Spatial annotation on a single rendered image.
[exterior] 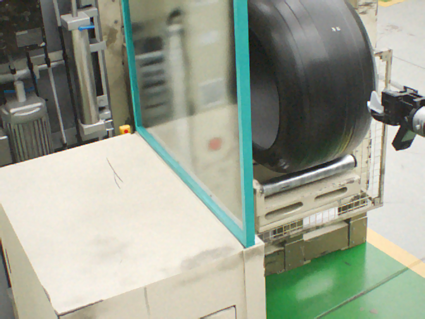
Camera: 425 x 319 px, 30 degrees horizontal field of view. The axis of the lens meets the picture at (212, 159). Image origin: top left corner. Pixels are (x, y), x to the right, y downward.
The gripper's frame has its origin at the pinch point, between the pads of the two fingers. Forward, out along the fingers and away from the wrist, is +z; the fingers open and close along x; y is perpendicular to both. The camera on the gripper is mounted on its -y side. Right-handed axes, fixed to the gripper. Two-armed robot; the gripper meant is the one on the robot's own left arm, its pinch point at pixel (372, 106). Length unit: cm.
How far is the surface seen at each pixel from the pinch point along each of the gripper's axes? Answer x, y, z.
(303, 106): 14.4, 0.5, 10.2
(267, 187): 19.6, -27.0, 24.0
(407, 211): -99, -107, 108
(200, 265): 71, -1, -45
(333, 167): -3.2, -26.8, 23.8
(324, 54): 6.5, 12.8, 11.5
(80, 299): 93, -1, -43
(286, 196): 13.3, -31.9, 24.3
